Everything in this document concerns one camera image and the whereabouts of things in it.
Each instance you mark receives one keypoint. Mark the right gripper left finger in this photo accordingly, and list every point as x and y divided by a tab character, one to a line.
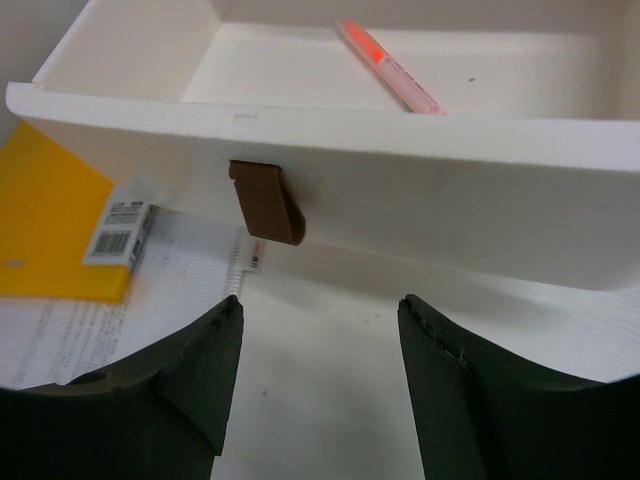
159	413

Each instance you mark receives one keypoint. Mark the yellow plastic folder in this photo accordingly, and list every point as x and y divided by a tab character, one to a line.
51	202

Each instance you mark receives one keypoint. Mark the orange pen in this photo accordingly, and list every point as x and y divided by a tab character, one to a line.
401	84

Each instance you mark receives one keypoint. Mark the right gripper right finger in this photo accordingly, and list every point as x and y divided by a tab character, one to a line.
483	412

